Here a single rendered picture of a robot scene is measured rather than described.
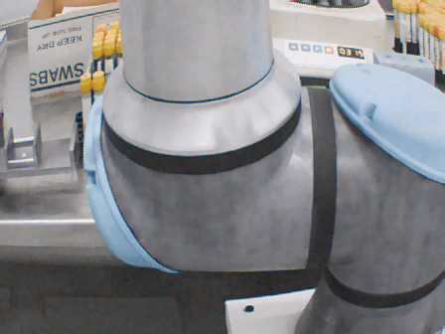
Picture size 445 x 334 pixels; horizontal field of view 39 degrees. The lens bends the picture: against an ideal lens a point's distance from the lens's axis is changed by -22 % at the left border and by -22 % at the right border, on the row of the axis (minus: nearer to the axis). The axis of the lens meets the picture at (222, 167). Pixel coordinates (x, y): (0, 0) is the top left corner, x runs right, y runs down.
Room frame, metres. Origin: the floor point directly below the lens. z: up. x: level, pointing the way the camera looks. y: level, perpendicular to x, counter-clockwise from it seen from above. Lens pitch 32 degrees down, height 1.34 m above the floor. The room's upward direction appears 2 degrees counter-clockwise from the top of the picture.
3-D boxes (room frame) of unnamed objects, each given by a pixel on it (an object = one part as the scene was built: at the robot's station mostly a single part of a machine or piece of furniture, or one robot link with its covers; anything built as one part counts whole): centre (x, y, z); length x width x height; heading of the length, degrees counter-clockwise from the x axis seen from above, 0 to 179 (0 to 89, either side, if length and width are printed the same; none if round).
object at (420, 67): (0.85, -0.26, 0.92); 0.10 x 0.07 x 0.10; 90
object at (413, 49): (1.06, -0.39, 0.89); 0.17 x 0.09 x 0.02; 22
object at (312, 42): (1.07, -0.16, 0.94); 0.30 x 0.24 x 0.12; 176
